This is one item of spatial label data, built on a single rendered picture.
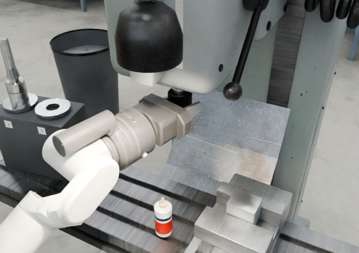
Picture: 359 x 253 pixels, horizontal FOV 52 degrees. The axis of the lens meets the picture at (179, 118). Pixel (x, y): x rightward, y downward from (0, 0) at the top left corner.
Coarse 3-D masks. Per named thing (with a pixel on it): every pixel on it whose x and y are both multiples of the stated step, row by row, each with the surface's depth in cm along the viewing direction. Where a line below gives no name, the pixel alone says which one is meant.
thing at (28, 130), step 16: (32, 96) 100; (0, 112) 96; (16, 112) 95; (32, 112) 96; (48, 112) 93; (64, 112) 94; (80, 112) 98; (0, 128) 97; (16, 128) 95; (32, 128) 93; (48, 128) 92; (64, 128) 91; (0, 144) 101; (16, 144) 99; (32, 144) 97; (16, 160) 102; (32, 160) 100; (48, 176) 102
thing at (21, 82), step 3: (21, 78) 95; (6, 81) 94; (9, 81) 94; (18, 81) 94; (21, 81) 94; (24, 81) 95; (6, 84) 93; (9, 84) 93; (12, 84) 93; (15, 84) 93; (18, 84) 93; (21, 84) 94; (9, 87) 93; (12, 87) 93; (15, 87) 93
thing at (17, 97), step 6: (24, 84) 95; (12, 90) 94; (18, 90) 94; (24, 90) 95; (12, 96) 95; (18, 96) 95; (24, 96) 96; (12, 102) 96; (18, 102) 96; (24, 102) 96
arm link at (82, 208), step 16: (96, 160) 53; (112, 160) 55; (80, 176) 52; (96, 176) 53; (112, 176) 56; (32, 192) 54; (64, 192) 52; (80, 192) 52; (96, 192) 54; (32, 208) 52; (48, 208) 51; (64, 208) 51; (80, 208) 53; (48, 224) 52; (64, 224) 53; (80, 224) 55
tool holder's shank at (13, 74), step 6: (0, 42) 88; (6, 42) 88; (0, 48) 89; (6, 48) 89; (6, 54) 89; (12, 54) 91; (6, 60) 90; (12, 60) 91; (6, 66) 91; (12, 66) 92; (6, 72) 92; (12, 72) 92; (18, 72) 94; (12, 78) 93; (18, 78) 94
